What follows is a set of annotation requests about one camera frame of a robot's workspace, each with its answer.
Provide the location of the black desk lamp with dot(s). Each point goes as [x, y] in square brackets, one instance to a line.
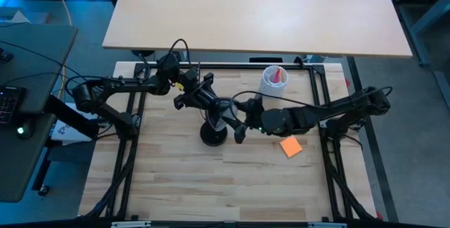
[212, 136]

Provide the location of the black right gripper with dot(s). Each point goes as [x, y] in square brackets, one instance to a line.
[251, 117]

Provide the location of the black keyboard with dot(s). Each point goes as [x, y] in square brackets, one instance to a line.
[8, 105]

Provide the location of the yellow tag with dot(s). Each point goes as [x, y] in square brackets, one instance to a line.
[179, 86]

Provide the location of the black metal table frame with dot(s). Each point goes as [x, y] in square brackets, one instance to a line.
[246, 66]

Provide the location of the light wooden desk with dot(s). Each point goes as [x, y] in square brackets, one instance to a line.
[256, 13]

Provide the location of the white paper sheet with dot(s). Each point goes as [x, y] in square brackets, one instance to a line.
[20, 18]

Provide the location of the grey desk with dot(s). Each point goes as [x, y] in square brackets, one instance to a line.
[35, 66]

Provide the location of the red pen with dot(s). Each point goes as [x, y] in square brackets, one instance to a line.
[277, 76]

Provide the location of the grey metal shelf rack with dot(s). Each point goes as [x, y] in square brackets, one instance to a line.
[427, 13]

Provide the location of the orange sticky note pad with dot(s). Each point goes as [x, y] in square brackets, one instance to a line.
[291, 146]

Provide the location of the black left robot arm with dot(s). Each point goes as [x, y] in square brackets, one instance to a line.
[123, 85]

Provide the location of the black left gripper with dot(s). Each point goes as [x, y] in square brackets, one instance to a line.
[191, 92]

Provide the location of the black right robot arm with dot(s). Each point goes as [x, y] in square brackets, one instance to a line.
[306, 115]

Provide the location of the black desk leg with caster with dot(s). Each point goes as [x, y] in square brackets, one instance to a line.
[41, 175]

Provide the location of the black computer mouse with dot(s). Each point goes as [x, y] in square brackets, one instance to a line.
[25, 129]

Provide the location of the white ribbed cup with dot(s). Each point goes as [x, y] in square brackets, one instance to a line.
[269, 87]

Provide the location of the silver metal bracket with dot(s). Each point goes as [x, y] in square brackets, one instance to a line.
[130, 224]
[327, 225]

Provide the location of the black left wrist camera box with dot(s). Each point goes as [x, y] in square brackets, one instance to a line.
[191, 76]

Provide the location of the small black device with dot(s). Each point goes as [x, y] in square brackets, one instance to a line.
[5, 56]

